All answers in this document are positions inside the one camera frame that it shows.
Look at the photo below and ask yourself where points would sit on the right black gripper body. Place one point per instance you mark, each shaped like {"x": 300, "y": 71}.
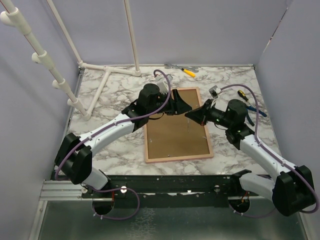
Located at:
{"x": 218, "y": 116}

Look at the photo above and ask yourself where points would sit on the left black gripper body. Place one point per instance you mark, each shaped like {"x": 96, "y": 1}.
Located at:
{"x": 160, "y": 102}

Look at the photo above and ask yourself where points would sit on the pink picture frame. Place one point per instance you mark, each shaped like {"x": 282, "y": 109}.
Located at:
{"x": 167, "y": 140}

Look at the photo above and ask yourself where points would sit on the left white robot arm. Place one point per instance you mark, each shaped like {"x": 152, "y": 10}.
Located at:
{"x": 75, "y": 155}

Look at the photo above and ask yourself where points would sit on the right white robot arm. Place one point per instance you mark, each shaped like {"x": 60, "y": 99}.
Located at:
{"x": 290, "y": 188}

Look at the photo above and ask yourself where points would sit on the black yellow screwdriver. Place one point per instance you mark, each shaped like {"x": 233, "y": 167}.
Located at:
{"x": 242, "y": 95}

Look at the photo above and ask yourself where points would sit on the silver wrench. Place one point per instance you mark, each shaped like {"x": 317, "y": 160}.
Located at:
{"x": 189, "y": 68}

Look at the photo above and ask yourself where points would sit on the white pvc pipe rack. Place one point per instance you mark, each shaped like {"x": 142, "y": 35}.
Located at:
{"x": 26, "y": 61}

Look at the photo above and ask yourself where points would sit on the blue handled pliers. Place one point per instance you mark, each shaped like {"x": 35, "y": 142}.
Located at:
{"x": 252, "y": 109}

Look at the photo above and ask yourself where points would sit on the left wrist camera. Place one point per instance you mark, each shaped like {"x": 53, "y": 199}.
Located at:
{"x": 162, "y": 83}

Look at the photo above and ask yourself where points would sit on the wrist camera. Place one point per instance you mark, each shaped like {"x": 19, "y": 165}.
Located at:
{"x": 215, "y": 91}
{"x": 162, "y": 83}

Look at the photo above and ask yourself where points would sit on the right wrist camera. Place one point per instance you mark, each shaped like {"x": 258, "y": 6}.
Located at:
{"x": 215, "y": 91}

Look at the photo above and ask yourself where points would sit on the yellow handled screwdriver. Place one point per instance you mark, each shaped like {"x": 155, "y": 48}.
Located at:
{"x": 188, "y": 72}

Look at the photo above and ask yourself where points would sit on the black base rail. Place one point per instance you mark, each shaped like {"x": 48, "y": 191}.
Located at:
{"x": 168, "y": 191}

